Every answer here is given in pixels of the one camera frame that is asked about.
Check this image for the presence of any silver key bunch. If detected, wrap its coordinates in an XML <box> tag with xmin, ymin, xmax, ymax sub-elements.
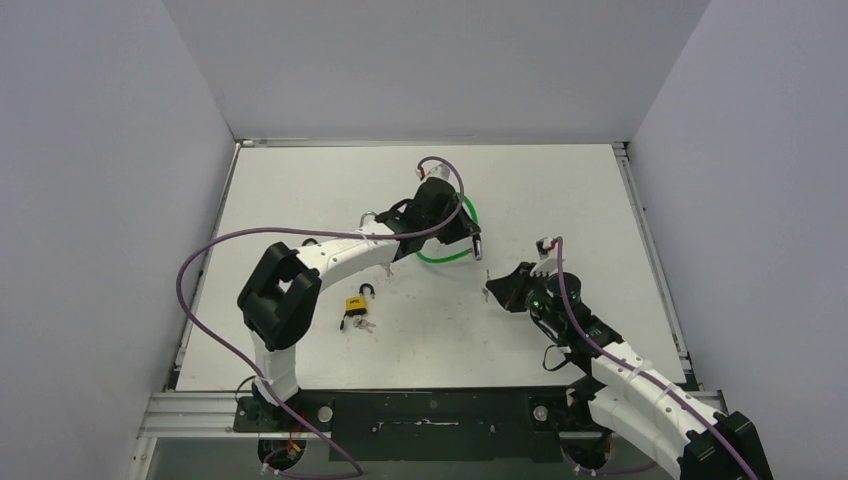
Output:
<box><xmin>481</xmin><ymin>269</ymin><xmax>491</xmax><ymax>303</ymax></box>
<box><xmin>353</xmin><ymin>317</ymin><xmax>375</xmax><ymax>333</ymax></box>

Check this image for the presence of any silver cable lock barrel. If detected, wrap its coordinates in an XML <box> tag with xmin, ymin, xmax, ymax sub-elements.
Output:
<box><xmin>472</xmin><ymin>235</ymin><xmax>483</xmax><ymax>261</ymax></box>

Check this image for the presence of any green cable lock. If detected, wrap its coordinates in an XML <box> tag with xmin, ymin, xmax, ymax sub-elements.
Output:
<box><xmin>416</xmin><ymin>197</ymin><xmax>479</xmax><ymax>265</ymax></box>

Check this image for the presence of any brass padlock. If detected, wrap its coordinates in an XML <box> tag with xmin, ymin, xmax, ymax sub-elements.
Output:
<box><xmin>359</xmin><ymin>211</ymin><xmax>377</xmax><ymax>227</ymax></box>

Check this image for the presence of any yellow black padlock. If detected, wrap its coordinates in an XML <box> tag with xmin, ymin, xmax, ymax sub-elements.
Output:
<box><xmin>344</xmin><ymin>283</ymin><xmax>375</xmax><ymax>318</ymax></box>

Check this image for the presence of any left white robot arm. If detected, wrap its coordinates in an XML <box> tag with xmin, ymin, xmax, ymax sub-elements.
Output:
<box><xmin>237</xmin><ymin>178</ymin><xmax>481</xmax><ymax>431</ymax></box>

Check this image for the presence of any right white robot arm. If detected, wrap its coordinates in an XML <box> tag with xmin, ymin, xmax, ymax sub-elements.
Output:
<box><xmin>485</xmin><ymin>262</ymin><xmax>773</xmax><ymax>479</ymax></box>

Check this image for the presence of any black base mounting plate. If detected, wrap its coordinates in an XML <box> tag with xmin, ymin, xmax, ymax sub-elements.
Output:
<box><xmin>231</xmin><ymin>389</ymin><xmax>631</xmax><ymax>465</ymax></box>

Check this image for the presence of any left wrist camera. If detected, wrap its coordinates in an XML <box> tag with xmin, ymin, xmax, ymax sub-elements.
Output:
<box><xmin>419</xmin><ymin>163</ymin><xmax>452</xmax><ymax>182</ymax></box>

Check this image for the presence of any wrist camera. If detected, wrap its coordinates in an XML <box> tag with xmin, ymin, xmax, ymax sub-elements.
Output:
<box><xmin>530</xmin><ymin>237</ymin><xmax>561</xmax><ymax>278</ymax></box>
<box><xmin>419</xmin><ymin>163</ymin><xmax>452</xmax><ymax>182</ymax></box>

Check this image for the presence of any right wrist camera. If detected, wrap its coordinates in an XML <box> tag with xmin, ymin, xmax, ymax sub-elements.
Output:
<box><xmin>530</xmin><ymin>237</ymin><xmax>561</xmax><ymax>278</ymax></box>

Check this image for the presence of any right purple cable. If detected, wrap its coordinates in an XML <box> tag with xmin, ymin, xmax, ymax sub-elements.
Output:
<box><xmin>552</xmin><ymin>236</ymin><xmax>760</xmax><ymax>480</ymax></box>

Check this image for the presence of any purple cable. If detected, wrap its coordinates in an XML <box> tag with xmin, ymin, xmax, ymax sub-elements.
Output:
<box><xmin>174</xmin><ymin>156</ymin><xmax>465</xmax><ymax>480</ymax></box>
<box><xmin>552</xmin><ymin>236</ymin><xmax>760</xmax><ymax>480</ymax></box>

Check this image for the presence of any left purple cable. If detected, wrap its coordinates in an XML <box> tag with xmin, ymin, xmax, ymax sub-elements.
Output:
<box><xmin>174</xmin><ymin>156</ymin><xmax>465</xmax><ymax>480</ymax></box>

